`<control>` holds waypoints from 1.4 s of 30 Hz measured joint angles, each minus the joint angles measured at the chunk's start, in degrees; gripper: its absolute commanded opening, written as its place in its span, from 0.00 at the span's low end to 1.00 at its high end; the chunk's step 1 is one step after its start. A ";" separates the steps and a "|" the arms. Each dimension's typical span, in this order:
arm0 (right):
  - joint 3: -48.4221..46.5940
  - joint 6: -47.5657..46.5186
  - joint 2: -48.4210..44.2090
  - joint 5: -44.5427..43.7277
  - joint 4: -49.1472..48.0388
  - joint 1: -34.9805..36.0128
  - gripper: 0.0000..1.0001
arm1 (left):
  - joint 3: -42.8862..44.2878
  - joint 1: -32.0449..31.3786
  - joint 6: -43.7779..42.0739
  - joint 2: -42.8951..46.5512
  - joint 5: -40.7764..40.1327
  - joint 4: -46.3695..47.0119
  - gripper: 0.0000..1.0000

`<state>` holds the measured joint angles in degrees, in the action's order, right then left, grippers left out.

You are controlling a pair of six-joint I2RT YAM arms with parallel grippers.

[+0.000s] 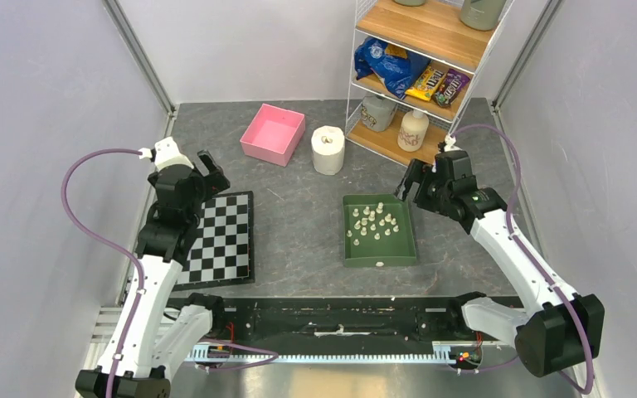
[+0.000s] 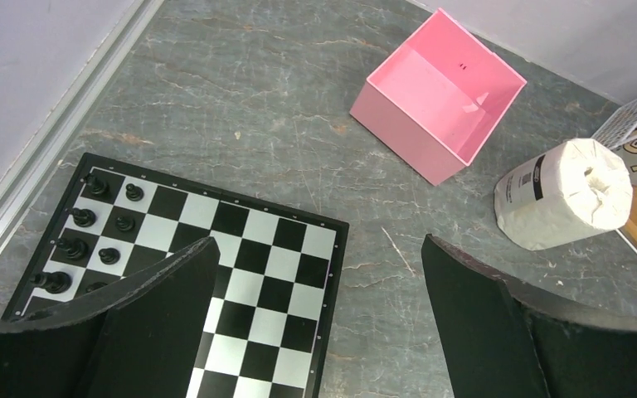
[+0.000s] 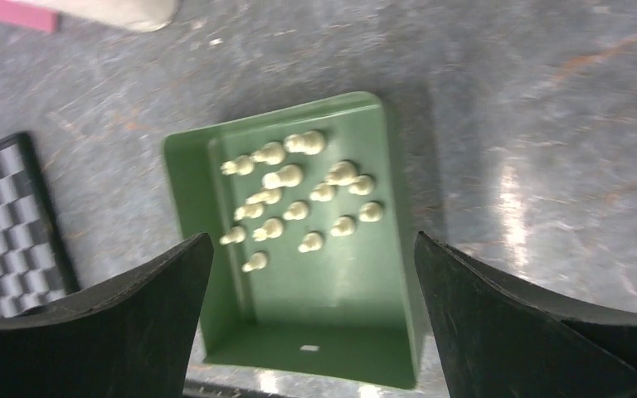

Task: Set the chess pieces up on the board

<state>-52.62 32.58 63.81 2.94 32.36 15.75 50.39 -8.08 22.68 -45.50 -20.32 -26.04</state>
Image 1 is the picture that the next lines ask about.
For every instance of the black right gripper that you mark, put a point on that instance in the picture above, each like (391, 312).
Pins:
(416, 170)

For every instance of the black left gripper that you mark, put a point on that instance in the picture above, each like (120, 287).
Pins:
(216, 182)

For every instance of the green plastic tray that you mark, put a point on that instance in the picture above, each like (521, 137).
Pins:
(370, 237)

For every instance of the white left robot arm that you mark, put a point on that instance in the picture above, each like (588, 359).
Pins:
(139, 361)

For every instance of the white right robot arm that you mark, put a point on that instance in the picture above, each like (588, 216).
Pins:
(556, 327)

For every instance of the cream soap bottle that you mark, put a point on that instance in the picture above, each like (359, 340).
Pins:
(414, 126)

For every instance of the grey jug on shelf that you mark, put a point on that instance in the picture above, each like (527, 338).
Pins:
(377, 112)

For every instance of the black white chessboard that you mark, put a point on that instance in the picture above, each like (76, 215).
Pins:
(223, 253)

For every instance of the pink plastic box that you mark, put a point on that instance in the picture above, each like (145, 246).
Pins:
(273, 135)

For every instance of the yellow candy bag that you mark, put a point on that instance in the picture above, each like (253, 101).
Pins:
(427, 83)

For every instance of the white toilet paper roll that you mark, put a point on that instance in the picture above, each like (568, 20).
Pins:
(328, 148)

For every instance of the brown candy bag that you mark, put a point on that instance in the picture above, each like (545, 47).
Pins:
(450, 87)

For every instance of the blue plastic bag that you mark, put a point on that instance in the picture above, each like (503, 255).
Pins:
(397, 68)

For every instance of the grey green top bottle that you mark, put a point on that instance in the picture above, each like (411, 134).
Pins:
(482, 15)

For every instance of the white wire wooden shelf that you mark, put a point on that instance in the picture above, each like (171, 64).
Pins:
(432, 29)

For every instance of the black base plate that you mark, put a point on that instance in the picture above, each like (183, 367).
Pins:
(381, 326)

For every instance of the white cable duct rail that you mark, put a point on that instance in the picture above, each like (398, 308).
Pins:
(202, 353)

